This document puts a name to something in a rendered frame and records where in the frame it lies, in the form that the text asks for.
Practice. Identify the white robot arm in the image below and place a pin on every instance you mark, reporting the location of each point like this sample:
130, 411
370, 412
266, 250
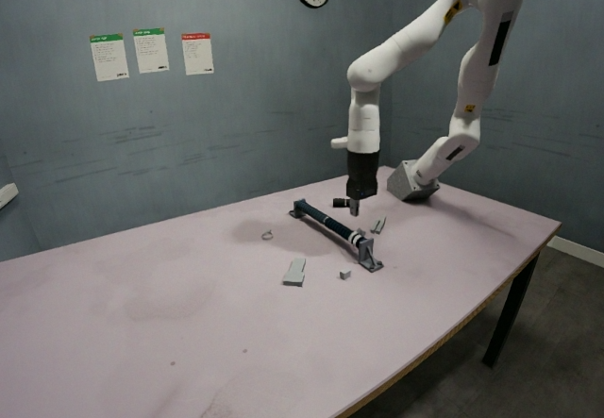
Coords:
478, 74

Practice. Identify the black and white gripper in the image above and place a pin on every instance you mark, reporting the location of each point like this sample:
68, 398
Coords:
362, 148

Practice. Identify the short black cylinder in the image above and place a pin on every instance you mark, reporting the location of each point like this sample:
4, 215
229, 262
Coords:
343, 202

